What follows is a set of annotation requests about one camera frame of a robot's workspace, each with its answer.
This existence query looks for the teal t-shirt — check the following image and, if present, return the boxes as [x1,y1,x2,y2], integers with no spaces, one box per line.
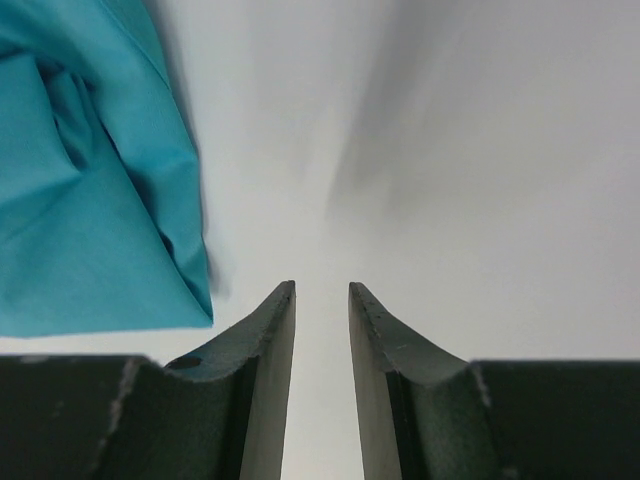
[1,1,213,338]

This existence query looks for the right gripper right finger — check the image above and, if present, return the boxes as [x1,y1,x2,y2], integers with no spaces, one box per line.
[349,282,639,479]

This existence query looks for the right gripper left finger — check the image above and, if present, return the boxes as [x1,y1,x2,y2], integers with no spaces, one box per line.
[1,281,296,479]

